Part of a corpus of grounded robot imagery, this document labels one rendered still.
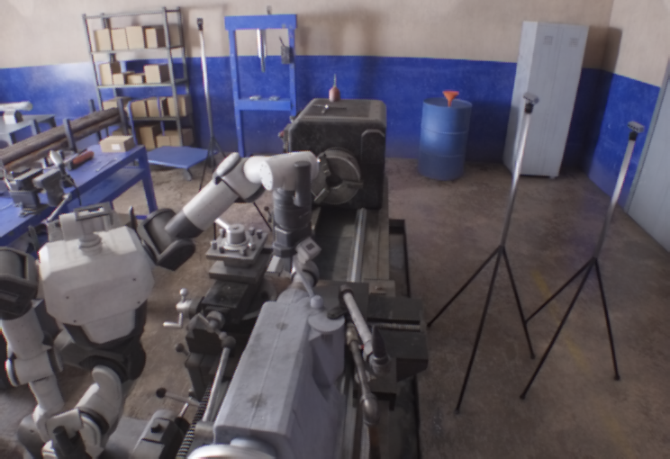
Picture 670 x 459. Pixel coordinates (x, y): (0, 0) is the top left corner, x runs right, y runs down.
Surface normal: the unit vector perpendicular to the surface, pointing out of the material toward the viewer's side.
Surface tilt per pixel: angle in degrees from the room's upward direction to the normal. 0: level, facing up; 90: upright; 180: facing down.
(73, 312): 95
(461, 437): 0
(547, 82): 90
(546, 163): 90
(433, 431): 0
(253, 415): 0
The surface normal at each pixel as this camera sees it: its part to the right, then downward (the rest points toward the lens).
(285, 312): 0.00, -0.89
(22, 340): 0.60, 0.43
